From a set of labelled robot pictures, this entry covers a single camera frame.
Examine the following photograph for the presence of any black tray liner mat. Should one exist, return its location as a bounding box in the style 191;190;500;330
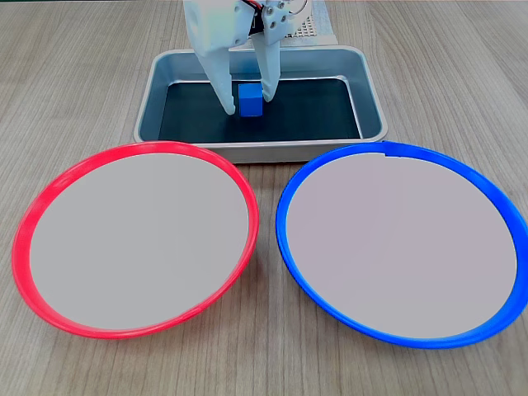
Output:
158;77;363;144

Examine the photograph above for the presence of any blue cube block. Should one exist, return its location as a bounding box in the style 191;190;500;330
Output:
238;82;264;117

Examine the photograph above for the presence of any red rimmed white dish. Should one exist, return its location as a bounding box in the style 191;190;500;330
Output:
11;140;261;342

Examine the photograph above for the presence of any white mesh mat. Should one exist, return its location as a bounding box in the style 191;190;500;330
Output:
283;15;319;41

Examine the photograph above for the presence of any blue rimmed white dish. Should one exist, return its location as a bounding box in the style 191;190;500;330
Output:
275;140;528;351

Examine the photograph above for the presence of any pale translucent sheet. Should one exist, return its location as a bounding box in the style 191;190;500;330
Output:
311;0;340;46

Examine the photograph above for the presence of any silver metal tray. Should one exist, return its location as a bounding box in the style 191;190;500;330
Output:
134;45;389;164

